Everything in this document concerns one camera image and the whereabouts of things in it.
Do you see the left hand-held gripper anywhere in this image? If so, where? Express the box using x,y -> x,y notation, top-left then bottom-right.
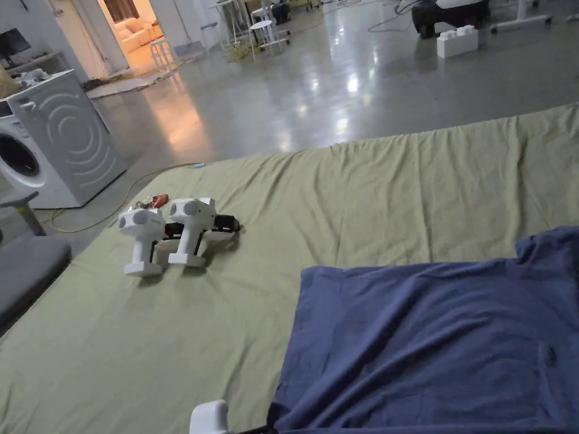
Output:
189,400 -> 230,434

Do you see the spare white hand-held gripper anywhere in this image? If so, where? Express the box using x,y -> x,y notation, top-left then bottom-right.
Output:
117,207 -> 166,278
166,197 -> 244,268

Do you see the small orange snack wrapper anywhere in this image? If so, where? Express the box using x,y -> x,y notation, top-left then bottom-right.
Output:
130,193 -> 170,211

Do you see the dark blue shirt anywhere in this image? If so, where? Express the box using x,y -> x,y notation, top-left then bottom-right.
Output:
266,225 -> 579,434

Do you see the grey padded chair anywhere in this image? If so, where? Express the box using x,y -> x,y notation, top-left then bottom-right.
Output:
0,189 -> 73,337

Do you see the bed with pale green sheet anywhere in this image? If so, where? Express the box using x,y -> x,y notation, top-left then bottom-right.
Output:
0,103 -> 579,434

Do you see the white washing machine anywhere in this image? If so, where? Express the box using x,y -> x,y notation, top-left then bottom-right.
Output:
0,69 -> 130,210

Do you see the white round stool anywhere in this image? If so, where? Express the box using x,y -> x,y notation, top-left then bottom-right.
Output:
150,39 -> 178,72
249,20 -> 291,63

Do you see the cream sofa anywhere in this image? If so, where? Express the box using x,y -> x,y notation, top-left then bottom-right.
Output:
113,18 -> 163,53

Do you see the white foam block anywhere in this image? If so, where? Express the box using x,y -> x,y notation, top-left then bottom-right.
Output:
436,25 -> 480,59

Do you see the black wheeled machine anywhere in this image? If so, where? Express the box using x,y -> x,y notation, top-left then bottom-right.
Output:
411,0 -> 492,40

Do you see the yellow cable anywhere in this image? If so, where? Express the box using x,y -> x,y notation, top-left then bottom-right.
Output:
36,162 -> 205,234

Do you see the white table frame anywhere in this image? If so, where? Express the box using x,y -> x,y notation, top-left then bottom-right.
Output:
490,0 -> 555,35

